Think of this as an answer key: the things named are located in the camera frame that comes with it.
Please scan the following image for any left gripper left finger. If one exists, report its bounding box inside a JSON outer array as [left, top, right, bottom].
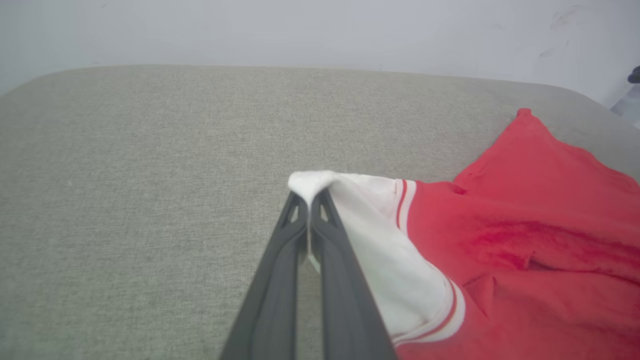
[[220, 192, 310, 360]]

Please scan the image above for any grey fabric sofa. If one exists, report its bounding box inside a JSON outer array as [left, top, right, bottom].
[[0, 64, 640, 360]]

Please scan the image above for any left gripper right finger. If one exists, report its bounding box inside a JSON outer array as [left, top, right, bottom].
[[310, 189, 399, 360]]

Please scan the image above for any red and white garment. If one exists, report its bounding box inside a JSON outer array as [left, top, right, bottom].
[[288, 108, 640, 360]]

